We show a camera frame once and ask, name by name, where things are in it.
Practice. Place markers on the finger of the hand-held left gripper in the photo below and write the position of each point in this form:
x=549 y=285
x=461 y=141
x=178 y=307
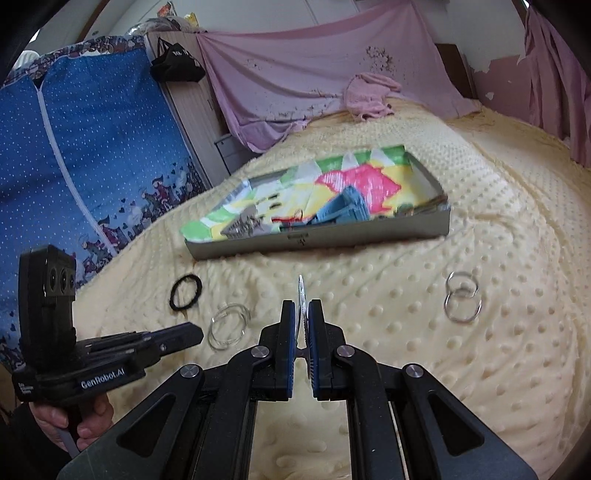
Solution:
x=175 y=337

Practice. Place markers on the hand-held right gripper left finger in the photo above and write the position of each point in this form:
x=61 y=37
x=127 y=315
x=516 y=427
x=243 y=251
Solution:
x=292 y=350

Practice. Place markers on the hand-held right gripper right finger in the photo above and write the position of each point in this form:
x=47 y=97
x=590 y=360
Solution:
x=314 y=350

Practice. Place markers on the white hair clip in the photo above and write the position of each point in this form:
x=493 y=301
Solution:
x=301 y=295

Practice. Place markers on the grey box with colourful lining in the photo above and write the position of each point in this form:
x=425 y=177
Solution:
x=369 y=233

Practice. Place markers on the silver hair claw clip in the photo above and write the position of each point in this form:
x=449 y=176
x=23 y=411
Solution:
x=244 y=226

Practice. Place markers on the brown bangle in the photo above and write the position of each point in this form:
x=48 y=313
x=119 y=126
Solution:
x=429 y=204

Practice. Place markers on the person's left hand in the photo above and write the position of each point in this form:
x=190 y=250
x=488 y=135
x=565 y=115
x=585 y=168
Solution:
x=92 y=415

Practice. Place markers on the blue fabric wardrobe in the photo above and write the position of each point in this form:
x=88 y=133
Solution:
x=92 y=138

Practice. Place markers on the grey drawer unit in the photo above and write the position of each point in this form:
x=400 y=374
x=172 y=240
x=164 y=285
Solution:
x=231 y=154

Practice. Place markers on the wooden cabinet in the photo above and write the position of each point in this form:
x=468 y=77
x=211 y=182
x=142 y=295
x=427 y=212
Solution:
x=194 y=110

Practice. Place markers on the pink towel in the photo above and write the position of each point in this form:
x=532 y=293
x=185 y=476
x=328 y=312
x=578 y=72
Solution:
x=369 y=97

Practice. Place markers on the white fan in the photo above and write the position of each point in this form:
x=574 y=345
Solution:
x=25 y=60

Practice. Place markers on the black bag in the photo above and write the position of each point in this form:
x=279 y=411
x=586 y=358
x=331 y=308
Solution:
x=178 y=64

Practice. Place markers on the pink bed sheet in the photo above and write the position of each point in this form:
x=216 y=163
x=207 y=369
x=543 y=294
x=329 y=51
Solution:
x=300 y=69

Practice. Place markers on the wooden headboard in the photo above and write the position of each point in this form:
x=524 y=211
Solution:
x=457 y=69

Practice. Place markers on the red packet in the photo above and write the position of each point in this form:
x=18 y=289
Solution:
x=167 y=8

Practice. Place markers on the pink curtain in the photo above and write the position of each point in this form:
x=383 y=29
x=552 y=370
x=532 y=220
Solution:
x=558 y=92

